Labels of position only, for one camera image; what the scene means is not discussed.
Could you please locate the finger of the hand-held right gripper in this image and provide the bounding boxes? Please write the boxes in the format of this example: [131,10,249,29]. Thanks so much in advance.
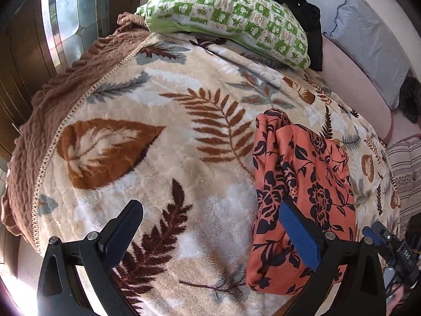
[363,221,400,258]

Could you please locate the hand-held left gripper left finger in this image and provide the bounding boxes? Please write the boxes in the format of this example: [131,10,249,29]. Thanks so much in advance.
[37,199,144,316]

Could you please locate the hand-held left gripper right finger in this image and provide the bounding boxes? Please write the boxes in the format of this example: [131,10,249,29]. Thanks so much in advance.
[279,201,387,316]

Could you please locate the orange black floral garment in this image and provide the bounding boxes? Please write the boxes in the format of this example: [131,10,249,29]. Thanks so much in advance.
[246,108,358,295]

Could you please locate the person's right hand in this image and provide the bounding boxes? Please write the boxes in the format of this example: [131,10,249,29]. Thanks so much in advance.
[387,285,410,316]

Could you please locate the striped pink cushion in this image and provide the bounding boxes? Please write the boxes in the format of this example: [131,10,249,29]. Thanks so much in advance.
[386,134,421,206]

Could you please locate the cream leaf print blanket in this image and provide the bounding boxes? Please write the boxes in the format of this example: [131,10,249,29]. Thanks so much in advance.
[33,33,402,316]

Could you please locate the dark furry cushion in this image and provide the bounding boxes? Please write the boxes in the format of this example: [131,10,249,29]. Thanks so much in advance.
[398,72,421,124]

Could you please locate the brown quilted bedspread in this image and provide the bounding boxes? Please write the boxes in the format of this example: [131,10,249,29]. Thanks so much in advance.
[0,12,157,254]

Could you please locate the pink sofa cushion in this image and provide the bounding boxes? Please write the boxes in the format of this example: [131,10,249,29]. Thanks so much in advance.
[316,36,395,143]

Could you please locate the brown wooden panel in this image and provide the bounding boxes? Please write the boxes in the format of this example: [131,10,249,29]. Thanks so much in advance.
[0,5,58,162]

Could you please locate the blue-grey pillow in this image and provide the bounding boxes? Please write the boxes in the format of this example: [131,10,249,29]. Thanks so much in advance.
[324,0,413,110]

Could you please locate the black cloth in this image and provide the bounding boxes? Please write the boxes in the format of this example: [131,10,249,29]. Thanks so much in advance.
[235,0,325,72]

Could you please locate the glass window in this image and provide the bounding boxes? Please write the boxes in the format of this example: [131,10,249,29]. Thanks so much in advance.
[39,0,111,70]

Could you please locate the green white checkered pillow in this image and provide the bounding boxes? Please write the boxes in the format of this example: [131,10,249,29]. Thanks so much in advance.
[134,0,312,70]

